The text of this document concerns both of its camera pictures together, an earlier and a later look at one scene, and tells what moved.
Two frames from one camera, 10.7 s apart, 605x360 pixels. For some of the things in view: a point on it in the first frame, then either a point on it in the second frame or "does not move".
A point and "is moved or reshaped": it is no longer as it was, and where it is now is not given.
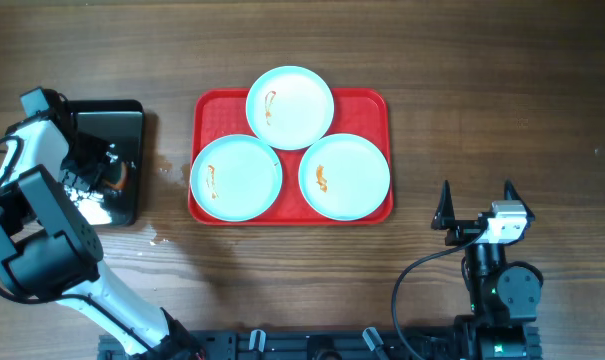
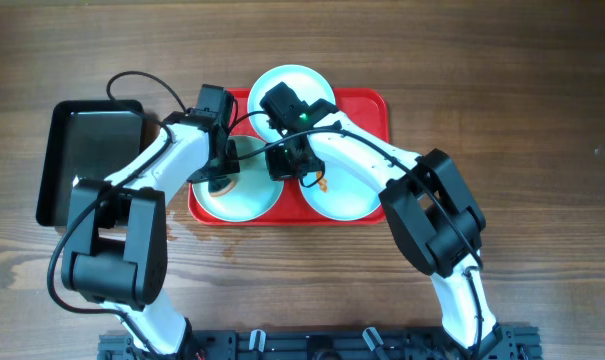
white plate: [290, 108] does not move
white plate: [344, 177] does not move
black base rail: [499, 343] does not move
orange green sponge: [123, 178] is moved or reshaped
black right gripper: [468, 225] → [293, 167]
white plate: [236, 177] does not move
